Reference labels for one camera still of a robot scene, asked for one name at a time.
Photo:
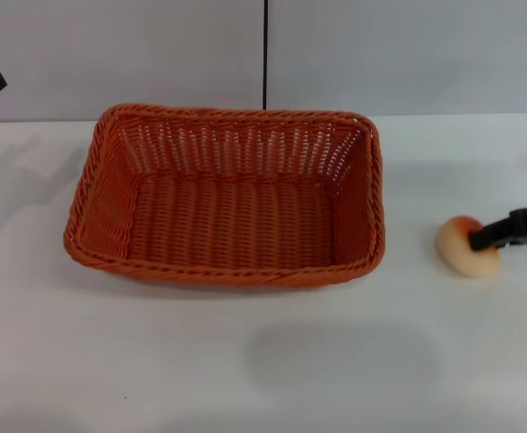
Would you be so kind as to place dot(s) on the peach coloured round fruit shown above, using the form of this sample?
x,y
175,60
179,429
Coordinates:
x,y
462,257

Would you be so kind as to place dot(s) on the orange wicker rectangular basket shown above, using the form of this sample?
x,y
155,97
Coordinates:
x,y
227,225

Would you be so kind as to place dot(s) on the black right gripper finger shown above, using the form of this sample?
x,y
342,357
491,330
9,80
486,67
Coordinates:
x,y
493,245
516,222

